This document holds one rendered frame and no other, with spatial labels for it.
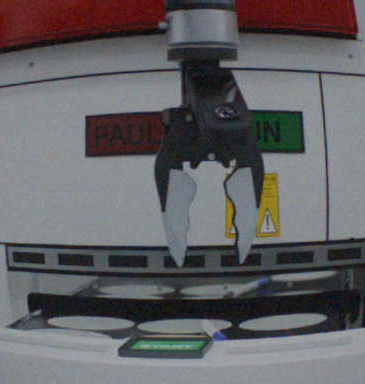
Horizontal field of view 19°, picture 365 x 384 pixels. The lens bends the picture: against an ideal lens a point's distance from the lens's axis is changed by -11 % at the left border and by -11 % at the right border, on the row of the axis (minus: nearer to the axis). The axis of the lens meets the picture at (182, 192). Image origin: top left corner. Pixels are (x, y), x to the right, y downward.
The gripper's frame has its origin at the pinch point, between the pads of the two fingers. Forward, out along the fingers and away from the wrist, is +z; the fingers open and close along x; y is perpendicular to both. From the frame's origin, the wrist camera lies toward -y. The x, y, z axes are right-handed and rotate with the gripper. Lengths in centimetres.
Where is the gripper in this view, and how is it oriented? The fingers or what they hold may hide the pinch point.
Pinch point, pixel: (211, 253)
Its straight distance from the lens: 115.6
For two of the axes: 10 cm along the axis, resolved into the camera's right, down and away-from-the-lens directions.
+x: -9.9, 0.3, -1.3
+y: -1.3, -0.5, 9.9
